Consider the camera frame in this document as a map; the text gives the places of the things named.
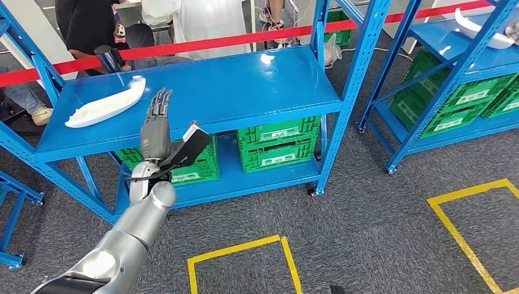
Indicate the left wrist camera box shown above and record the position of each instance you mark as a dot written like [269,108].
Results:
[192,146]

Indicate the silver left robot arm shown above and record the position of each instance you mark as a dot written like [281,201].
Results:
[134,231]

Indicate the red barrier belt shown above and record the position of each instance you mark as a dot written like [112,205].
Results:
[202,46]

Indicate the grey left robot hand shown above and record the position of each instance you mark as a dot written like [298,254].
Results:
[155,138]

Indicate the clear plastic bag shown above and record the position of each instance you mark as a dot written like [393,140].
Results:
[332,50]

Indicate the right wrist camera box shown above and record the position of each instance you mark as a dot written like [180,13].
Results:
[336,290]

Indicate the green plastic crate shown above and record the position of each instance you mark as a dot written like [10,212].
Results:
[448,123]
[472,97]
[515,83]
[504,106]
[340,36]
[194,176]
[280,132]
[280,160]
[204,156]

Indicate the person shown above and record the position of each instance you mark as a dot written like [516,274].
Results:
[211,28]
[85,24]
[40,115]
[275,16]

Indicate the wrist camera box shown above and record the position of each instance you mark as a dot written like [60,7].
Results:
[192,146]
[336,290]

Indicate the blue metal shelf rack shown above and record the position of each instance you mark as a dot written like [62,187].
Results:
[438,36]
[10,259]
[227,89]

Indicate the white curved plastic part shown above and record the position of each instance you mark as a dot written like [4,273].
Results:
[478,32]
[105,105]

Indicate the crumpled grey plastic bag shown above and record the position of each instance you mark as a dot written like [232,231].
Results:
[514,32]

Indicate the grey chair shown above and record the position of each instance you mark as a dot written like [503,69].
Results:
[140,38]

